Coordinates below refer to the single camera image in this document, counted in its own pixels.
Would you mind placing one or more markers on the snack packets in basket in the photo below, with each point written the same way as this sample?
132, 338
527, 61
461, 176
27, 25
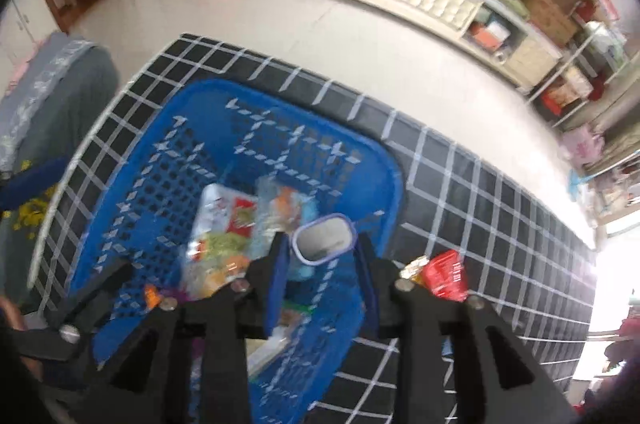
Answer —
220, 214

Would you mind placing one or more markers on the grey sofa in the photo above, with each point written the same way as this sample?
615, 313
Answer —
65, 104

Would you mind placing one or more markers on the red snack pouch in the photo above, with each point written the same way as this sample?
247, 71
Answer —
445, 274

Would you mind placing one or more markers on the small orange snack packet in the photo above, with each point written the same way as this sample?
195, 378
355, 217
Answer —
152, 296

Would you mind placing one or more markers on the pink gift bag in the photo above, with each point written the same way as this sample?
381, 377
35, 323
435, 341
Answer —
580, 149

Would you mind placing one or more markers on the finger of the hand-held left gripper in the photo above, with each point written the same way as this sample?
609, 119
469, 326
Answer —
95, 299
35, 181

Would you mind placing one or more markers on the light blue wafer packet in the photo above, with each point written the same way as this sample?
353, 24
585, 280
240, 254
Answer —
300, 273

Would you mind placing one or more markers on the orange box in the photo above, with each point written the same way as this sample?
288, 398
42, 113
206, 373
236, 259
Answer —
487, 35

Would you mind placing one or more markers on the brown cardboard box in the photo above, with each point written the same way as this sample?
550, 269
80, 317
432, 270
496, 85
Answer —
550, 17

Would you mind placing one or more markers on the blue plastic mesh basket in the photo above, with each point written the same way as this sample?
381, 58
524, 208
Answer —
150, 184

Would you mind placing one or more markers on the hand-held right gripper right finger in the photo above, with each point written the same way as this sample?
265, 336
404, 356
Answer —
369, 289

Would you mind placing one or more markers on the blue striped clear bread packet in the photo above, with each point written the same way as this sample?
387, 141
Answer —
322, 239

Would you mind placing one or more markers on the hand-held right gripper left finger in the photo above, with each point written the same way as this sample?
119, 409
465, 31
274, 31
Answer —
277, 284

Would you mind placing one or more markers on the green-edged cracker packet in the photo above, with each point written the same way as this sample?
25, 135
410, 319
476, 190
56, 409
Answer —
280, 329

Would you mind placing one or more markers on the colourful snack packet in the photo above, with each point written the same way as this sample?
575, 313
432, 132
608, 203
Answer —
215, 264

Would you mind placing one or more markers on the white shelf rack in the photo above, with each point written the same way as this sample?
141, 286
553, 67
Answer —
575, 84

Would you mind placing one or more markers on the clear packet with orange snack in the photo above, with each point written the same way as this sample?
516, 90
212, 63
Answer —
285, 204

